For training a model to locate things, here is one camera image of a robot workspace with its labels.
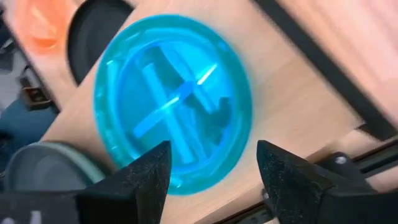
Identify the teal translucent plate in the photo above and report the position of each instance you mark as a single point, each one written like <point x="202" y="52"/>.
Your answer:
<point x="186" y="102"/>
<point x="105" y="102"/>

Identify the large dark grey plate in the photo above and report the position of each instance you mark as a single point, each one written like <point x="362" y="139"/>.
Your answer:
<point x="96" y="37"/>

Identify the orange translucent plate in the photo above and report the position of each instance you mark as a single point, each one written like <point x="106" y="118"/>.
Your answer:
<point x="43" y="28"/>

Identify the pale green plate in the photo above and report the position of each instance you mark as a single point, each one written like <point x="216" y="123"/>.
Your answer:
<point x="46" y="168"/>

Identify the blue rounded object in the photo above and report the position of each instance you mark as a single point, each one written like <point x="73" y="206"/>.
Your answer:
<point x="25" y="124"/>

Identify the wooden board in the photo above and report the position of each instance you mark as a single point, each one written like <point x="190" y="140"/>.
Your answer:
<point x="295" y="93"/>

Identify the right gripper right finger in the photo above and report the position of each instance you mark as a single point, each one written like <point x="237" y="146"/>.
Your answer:
<point x="289" y="186"/>

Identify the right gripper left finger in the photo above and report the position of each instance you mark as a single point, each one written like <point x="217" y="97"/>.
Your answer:
<point x="140" y="193"/>

